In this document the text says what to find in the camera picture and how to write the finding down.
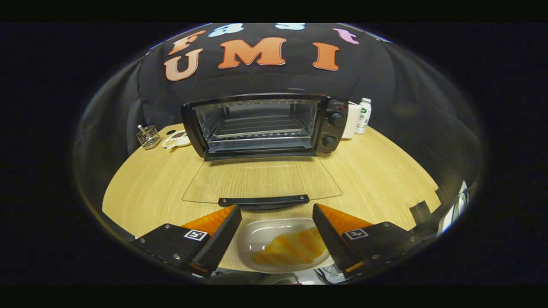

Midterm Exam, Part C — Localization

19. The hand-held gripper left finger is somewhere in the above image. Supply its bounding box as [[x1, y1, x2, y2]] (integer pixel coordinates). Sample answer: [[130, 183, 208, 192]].
[[131, 204, 242, 278]]

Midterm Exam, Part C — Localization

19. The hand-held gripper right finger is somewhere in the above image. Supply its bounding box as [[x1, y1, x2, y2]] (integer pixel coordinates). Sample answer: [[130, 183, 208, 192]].
[[312, 203, 429, 278]]

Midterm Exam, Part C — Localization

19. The wire utensil basket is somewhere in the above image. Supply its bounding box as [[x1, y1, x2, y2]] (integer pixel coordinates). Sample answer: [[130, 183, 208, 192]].
[[136, 124, 162, 150]]

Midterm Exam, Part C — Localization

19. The white bottle green label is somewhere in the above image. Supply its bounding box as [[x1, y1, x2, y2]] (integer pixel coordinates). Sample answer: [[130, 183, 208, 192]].
[[355, 98, 372, 135]]

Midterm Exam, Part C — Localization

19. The yellow bread loaf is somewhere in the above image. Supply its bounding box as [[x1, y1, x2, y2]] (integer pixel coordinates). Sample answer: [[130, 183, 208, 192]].
[[252, 227, 328, 266]]

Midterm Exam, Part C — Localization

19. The white pop-up toaster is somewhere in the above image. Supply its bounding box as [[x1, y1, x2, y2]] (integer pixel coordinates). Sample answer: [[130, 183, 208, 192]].
[[342, 102, 362, 139]]

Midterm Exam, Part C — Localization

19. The white panel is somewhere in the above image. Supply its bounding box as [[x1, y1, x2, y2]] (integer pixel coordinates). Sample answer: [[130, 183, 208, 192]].
[[441, 180, 469, 234]]

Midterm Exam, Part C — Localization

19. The small black block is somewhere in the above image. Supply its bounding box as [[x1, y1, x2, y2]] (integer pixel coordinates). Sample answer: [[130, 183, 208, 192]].
[[410, 200, 432, 225]]

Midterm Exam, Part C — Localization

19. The white oval plate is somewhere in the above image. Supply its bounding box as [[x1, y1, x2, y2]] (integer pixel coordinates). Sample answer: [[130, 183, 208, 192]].
[[237, 217, 334, 273]]

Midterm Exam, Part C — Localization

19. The small white snack dish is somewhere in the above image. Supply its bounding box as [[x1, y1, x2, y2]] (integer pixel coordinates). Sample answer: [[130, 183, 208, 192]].
[[161, 130, 192, 150]]

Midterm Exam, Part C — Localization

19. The black toaster oven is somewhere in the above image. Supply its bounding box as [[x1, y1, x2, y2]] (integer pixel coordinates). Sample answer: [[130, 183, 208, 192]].
[[181, 93, 348, 210]]

